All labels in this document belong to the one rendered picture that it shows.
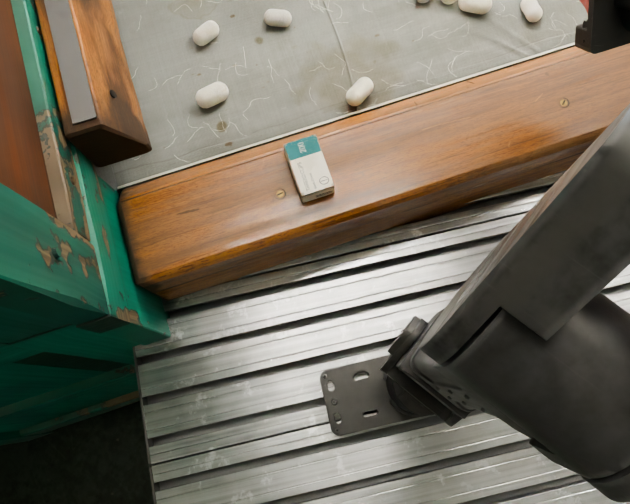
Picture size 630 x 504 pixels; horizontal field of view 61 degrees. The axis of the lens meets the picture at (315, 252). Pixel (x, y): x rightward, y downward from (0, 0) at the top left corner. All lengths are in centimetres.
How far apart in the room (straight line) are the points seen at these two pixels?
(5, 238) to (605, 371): 32
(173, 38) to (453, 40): 33
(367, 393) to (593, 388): 41
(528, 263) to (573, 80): 48
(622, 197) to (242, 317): 49
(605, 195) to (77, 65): 47
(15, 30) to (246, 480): 49
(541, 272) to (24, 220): 31
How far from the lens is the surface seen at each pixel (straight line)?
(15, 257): 36
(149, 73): 68
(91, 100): 53
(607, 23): 51
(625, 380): 22
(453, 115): 60
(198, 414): 62
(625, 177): 18
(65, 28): 58
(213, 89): 62
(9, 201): 39
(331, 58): 65
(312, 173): 53
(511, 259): 19
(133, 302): 55
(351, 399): 59
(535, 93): 63
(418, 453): 61
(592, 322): 22
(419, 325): 48
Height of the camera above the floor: 127
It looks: 75 degrees down
